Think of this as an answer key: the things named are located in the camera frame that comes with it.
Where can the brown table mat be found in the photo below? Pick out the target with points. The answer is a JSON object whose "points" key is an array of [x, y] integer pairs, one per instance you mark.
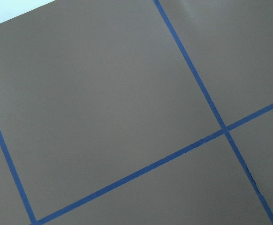
{"points": [[137, 112]]}

